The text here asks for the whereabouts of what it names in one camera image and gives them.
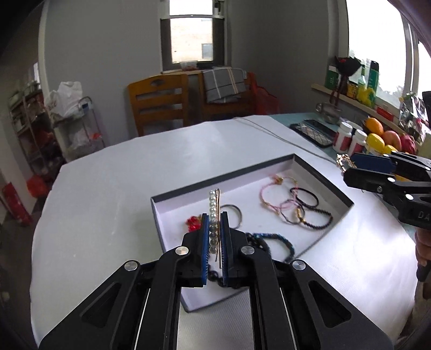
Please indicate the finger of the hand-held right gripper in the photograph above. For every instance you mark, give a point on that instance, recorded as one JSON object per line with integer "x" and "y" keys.
{"x": 363, "y": 180}
{"x": 370, "y": 162}

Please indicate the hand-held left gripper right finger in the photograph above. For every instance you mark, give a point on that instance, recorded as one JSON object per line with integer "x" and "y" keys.
{"x": 224, "y": 249}

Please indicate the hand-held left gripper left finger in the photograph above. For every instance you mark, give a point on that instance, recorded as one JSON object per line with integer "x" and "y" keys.
{"x": 205, "y": 249}

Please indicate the small gold jewelry piece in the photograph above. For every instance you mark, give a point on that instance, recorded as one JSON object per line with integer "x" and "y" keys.
{"x": 345, "y": 163}

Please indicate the pearl hair pin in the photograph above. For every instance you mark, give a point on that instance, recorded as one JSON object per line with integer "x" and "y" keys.
{"x": 212, "y": 215}

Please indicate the grey jewelry box tray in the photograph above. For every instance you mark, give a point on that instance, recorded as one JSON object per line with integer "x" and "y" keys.
{"x": 262, "y": 218}

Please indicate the person's right hand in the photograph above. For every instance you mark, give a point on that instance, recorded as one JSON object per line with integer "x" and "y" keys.
{"x": 423, "y": 247}

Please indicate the red flower brooch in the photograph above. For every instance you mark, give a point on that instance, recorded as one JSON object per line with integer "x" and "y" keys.
{"x": 192, "y": 223}

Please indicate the red apple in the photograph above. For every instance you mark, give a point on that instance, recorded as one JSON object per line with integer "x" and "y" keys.
{"x": 392, "y": 138}

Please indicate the orange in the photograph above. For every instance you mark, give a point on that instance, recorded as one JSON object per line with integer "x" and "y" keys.
{"x": 374, "y": 125}

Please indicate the pink dragon fruit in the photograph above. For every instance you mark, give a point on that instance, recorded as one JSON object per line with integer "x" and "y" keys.
{"x": 409, "y": 143}

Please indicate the small red box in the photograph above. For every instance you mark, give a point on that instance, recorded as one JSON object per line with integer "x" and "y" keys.
{"x": 384, "y": 113}

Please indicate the black flat tray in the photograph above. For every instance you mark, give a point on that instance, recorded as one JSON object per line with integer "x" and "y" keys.
{"x": 313, "y": 133}

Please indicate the yellow plastic pack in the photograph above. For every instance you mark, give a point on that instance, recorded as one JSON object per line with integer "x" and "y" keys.
{"x": 366, "y": 97}

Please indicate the shiny foil ornament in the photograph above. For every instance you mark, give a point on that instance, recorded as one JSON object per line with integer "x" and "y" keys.
{"x": 412, "y": 106}

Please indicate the small yellow-label jar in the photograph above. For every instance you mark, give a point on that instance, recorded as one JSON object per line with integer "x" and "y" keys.
{"x": 352, "y": 90}

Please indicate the glass bottle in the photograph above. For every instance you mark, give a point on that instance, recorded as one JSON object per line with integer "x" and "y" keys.
{"x": 362, "y": 77}

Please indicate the green spray can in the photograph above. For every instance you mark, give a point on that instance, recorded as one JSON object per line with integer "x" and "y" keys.
{"x": 372, "y": 75}

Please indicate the green carton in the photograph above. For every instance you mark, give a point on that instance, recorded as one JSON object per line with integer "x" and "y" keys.
{"x": 330, "y": 77}

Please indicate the large window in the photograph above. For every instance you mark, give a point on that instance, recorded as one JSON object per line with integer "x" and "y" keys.
{"x": 380, "y": 43}

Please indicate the red mesh bag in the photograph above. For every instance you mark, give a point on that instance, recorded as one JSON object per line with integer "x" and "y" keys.
{"x": 264, "y": 99}

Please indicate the wooden chair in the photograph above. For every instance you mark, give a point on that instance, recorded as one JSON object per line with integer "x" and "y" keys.
{"x": 158, "y": 104}
{"x": 222, "y": 109}

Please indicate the folded grey plaid blanket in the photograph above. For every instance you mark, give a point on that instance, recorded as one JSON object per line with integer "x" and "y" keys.
{"x": 224, "y": 84}

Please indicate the metal trolley cart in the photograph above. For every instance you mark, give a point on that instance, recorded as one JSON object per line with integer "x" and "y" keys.
{"x": 80, "y": 134}

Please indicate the white plastic bag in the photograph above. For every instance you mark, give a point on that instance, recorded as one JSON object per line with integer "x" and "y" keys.
{"x": 64, "y": 99}

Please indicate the metal storage rack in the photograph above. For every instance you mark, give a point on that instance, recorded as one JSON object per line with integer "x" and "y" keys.
{"x": 32, "y": 134}

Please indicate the small window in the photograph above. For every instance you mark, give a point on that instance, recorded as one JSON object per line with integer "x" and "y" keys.
{"x": 192, "y": 37}

